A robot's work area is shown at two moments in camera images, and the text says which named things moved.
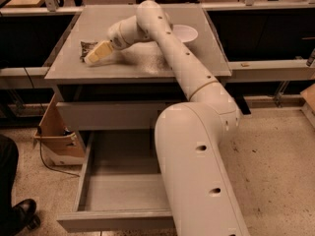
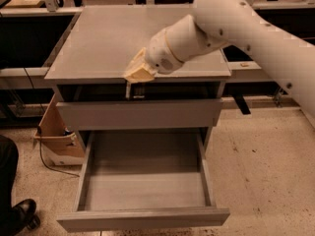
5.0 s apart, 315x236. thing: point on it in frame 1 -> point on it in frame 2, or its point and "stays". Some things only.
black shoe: [23, 215] stays
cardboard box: [58, 142] stays
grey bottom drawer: [120, 189] stays
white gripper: [115, 38] -> [159, 53]
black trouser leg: [9, 161] stays
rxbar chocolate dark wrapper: [85, 47] -> [138, 91]
